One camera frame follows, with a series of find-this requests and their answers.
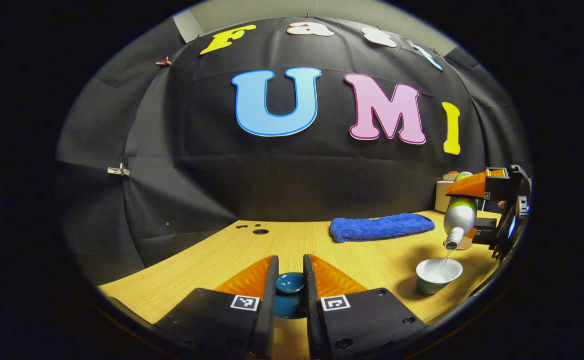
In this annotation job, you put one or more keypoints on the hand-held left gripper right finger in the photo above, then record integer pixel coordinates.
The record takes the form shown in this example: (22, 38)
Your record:
(314, 310)

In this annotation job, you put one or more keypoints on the bread slice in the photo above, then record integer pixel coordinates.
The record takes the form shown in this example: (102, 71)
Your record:
(449, 176)

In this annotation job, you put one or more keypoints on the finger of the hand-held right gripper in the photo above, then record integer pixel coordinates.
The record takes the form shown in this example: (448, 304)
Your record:
(471, 186)
(485, 230)

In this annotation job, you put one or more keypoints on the white clip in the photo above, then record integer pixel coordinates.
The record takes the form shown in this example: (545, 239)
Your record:
(118, 171)

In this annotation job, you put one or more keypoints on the round brown coaster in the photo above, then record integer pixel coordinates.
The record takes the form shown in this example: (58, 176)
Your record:
(466, 245)

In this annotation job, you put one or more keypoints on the teal and white teacup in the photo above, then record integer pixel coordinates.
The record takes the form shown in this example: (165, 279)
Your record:
(436, 280)

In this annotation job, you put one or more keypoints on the blue towel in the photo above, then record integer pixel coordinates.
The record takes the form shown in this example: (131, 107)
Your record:
(381, 227)

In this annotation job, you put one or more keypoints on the silver green water bottle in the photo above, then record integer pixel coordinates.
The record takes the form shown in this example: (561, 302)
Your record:
(460, 217)

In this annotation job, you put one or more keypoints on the teal teacup lid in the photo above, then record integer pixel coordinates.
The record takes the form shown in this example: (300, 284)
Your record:
(290, 282)

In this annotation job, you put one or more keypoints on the white toaster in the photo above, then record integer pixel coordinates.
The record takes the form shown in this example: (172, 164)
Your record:
(441, 197)

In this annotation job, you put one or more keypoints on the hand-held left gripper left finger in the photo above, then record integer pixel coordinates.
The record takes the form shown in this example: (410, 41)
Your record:
(267, 310)

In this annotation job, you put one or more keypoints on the red clip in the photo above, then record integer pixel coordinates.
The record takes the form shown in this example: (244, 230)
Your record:
(163, 62)

